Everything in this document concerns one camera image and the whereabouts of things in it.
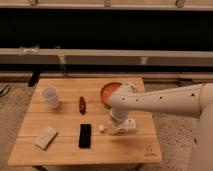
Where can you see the orange ceramic bowl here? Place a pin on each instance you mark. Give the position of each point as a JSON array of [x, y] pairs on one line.
[[107, 90]]

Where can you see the wooden table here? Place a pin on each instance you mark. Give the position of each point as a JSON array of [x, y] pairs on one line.
[[141, 146]]

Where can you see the beige rectangular sponge block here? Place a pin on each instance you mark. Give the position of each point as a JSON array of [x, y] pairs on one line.
[[45, 137]]

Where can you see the black rectangular remote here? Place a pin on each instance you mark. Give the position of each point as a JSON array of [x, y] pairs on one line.
[[85, 135]]

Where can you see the grey metal rail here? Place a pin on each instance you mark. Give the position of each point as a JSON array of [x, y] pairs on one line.
[[105, 57]]

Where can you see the small red brown object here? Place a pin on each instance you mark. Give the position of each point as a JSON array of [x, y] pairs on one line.
[[82, 105]]

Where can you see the translucent plastic cup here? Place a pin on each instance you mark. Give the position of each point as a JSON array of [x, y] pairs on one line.
[[50, 95]]

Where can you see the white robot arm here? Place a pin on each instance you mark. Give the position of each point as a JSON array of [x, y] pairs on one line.
[[192, 101]]

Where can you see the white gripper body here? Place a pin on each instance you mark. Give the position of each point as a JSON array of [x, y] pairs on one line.
[[116, 124]]

